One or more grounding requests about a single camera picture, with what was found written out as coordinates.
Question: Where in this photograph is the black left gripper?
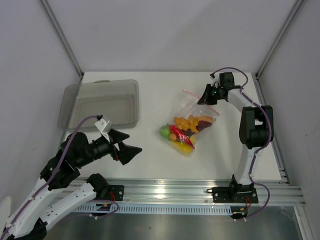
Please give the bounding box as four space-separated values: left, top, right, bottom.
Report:
76 128 142 167

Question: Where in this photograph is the clear pink zip top bag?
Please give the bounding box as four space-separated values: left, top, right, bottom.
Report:
157 90 220 156

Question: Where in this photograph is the yellow lemon toy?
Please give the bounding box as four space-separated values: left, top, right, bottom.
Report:
189 135 196 145
171 141 193 155

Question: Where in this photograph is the grey translucent plastic tray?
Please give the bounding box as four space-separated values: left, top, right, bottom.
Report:
57 79 140 131

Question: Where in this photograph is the red chili pepper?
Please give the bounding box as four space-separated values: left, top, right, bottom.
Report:
169 125 195 149

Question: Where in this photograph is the red grapefruit wedge toy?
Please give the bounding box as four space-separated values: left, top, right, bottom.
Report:
196 115 216 132

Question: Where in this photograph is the orange ginger root toy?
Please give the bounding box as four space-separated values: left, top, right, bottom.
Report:
173 115 199 133

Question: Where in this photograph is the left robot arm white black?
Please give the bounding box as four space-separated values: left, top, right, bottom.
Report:
0 129 142 240

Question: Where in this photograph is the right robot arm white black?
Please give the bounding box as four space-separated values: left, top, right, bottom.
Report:
197 72 274 202

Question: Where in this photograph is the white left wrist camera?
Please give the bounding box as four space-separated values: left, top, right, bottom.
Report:
94 115 113 142

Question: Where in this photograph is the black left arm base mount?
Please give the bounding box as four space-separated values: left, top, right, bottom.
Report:
105 185 125 202

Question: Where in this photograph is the right aluminium frame post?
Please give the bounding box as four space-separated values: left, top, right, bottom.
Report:
254 0 307 79

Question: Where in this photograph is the aluminium frame post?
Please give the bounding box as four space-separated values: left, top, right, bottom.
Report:
254 0 307 79
38 0 84 79

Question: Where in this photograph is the grey slotted cable duct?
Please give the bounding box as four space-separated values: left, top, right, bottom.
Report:
73 202 232 216

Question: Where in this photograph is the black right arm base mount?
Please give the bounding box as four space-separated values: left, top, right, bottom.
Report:
206 185 259 204

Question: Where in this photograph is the left aluminium frame post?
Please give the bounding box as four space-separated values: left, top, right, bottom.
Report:
38 0 84 79

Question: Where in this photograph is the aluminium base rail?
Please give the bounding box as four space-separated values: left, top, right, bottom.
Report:
106 178 306 207

